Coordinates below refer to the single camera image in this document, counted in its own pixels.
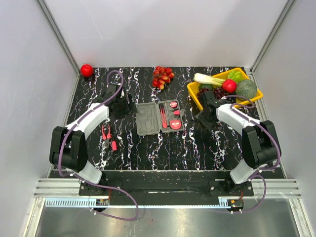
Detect red cherry bunch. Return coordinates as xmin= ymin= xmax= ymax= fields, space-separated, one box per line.
xmin=152 ymin=66 xmax=174 ymax=90

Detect green leafy vegetable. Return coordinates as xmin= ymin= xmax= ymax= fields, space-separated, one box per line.
xmin=227 ymin=70 xmax=243 ymax=83

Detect dark red grape bunch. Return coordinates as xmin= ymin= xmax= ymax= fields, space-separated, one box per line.
xmin=197 ymin=87 xmax=228 ymax=100

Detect black grape bunch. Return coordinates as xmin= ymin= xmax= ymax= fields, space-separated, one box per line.
xmin=227 ymin=95 xmax=237 ymax=104

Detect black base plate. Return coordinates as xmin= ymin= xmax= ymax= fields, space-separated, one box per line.
xmin=46 ymin=171 xmax=272 ymax=209

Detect white green leek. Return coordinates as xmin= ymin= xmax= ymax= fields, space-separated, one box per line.
xmin=194 ymin=73 xmax=225 ymax=86

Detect red apple in corner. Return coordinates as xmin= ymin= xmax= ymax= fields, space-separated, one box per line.
xmin=80 ymin=64 xmax=94 ymax=78

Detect red hex key set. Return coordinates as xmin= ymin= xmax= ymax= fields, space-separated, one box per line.
xmin=173 ymin=110 xmax=180 ymax=117

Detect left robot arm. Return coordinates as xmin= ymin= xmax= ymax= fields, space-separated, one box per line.
xmin=49 ymin=84 xmax=137 ymax=195

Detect red handled pliers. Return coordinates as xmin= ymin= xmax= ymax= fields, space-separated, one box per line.
xmin=101 ymin=124 xmax=112 ymax=149

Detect green avocado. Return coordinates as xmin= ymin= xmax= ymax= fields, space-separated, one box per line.
xmin=198 ymin=84 xmax=214 ymax=90

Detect green cantaloupe melon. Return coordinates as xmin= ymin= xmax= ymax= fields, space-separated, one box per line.
xmin=235 ymin=79 xmax=257 ymax=99

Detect red utility knife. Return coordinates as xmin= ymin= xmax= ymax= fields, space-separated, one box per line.
xmin=159 ymin=104 xmax=168 ymax=128

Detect red apple in tray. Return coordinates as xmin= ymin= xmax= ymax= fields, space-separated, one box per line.
xmin=222 ymin=79 xmax=237 ymax=93

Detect grey plastic tool case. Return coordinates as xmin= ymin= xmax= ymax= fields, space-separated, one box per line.
xmin=136 ymin=99 xmax=184 ymax=136

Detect red tape measure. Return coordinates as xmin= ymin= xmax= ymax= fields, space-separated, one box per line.
xmin=170 ymin=119 xmax=182 ymax=130

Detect clear test pen screwdriver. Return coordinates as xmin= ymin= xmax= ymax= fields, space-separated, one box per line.
xmin=164 ymin=102 xmax=170 ymax=125

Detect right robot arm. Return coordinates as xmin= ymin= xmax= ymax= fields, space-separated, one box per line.
xmin=196 ymin=91 xmax=281 ymax=196

